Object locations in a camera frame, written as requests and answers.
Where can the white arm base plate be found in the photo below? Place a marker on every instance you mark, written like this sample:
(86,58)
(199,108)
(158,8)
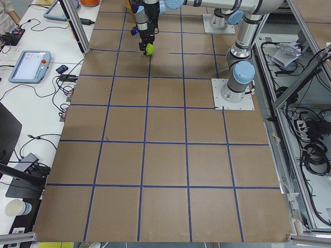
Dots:
(224,99)

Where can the blue teach pendant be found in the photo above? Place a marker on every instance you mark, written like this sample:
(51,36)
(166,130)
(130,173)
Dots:
(31,67)
(56,12)

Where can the black joystick controller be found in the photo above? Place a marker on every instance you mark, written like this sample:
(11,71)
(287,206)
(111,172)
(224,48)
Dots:
(15,36)

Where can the green apple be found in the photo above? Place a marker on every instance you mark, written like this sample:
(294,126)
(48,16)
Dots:
(149,50)

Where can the aluminium frame post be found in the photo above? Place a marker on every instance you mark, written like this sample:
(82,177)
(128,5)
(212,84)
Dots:
(76,25)

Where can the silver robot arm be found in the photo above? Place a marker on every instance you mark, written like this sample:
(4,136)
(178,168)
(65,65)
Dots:
(137,8)

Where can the black power adapter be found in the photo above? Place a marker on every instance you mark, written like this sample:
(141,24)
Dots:
(85,21)

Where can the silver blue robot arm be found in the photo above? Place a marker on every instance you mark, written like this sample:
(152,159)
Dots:
(241,70)

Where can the white paper cup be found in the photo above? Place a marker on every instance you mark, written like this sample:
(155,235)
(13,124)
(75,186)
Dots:
(17,207)

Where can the orange bucket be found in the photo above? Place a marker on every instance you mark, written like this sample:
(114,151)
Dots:
(90,3)

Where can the small dark blue device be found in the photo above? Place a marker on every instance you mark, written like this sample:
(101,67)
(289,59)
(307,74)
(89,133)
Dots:
(61,69)

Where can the black monitor stand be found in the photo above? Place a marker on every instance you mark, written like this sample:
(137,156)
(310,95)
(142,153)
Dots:
(28,175)

